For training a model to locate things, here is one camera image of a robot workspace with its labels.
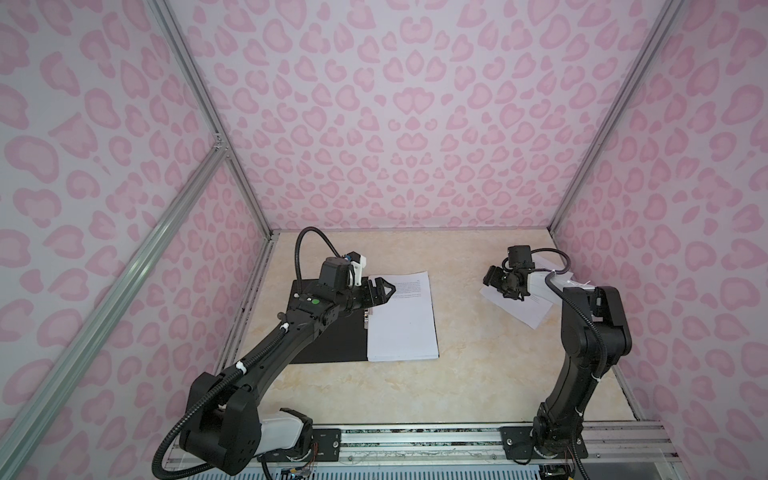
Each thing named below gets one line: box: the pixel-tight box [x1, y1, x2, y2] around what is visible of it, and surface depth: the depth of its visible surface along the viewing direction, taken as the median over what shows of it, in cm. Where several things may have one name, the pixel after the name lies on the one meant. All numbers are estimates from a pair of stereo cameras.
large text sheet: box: [368, 271, 439, 362], surface depth 95 cm
